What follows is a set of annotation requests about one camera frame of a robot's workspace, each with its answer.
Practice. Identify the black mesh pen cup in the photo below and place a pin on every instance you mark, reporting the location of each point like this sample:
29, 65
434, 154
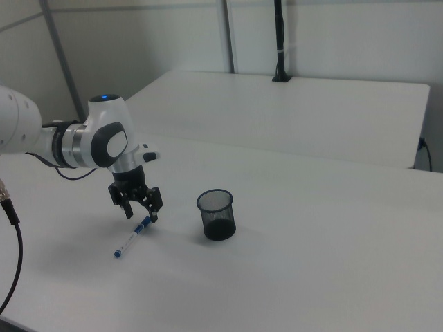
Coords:
220, 229

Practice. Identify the white adjoining table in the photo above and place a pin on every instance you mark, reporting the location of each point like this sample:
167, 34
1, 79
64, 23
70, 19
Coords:
277, 114

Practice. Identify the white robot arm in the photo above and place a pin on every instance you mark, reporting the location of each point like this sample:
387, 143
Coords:
104, 117

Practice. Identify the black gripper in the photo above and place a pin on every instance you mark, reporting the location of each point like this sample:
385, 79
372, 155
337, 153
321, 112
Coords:
129, 180

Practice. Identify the grey metal frame post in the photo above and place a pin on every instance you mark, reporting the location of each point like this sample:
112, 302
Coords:
230, 38
62, 58

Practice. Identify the blue and white marker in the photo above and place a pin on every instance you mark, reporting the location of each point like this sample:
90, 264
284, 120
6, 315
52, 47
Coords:
132, 238

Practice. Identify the black camera pole with clamp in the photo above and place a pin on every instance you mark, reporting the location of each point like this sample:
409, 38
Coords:
280, 34

